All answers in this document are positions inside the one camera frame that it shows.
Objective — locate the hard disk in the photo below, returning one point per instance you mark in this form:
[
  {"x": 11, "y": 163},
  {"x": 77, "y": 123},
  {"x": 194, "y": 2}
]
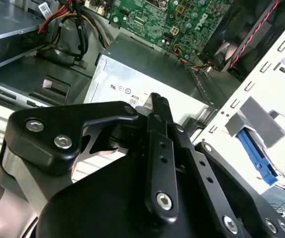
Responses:
[{"x": 247, "y": 148}]

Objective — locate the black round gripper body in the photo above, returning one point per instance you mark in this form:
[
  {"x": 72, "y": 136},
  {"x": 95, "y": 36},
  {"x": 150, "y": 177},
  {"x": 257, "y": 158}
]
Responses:
[{"x": 102, "y": 205}]

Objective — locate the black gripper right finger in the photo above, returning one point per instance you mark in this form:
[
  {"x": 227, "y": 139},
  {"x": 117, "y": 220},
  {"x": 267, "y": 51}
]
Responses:
[{"x": 212, "y": 191}]

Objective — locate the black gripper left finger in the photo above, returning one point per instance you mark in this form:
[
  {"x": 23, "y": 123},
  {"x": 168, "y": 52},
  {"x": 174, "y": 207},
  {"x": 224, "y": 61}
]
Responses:
[{"x": 58, "y": 116}]

